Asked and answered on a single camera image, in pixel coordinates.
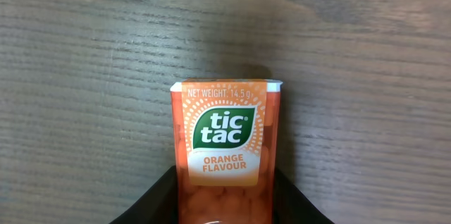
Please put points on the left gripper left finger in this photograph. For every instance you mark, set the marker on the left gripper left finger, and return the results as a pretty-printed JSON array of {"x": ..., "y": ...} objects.
[{"x": 158, "y": 203}]

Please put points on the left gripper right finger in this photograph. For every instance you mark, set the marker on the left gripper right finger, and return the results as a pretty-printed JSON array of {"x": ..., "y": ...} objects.
[{"x": 292, "y": 206}]

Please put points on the orange candy box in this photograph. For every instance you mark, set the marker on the orange candy box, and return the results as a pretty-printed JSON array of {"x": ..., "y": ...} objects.
[{"x": 225, "y": 139}]

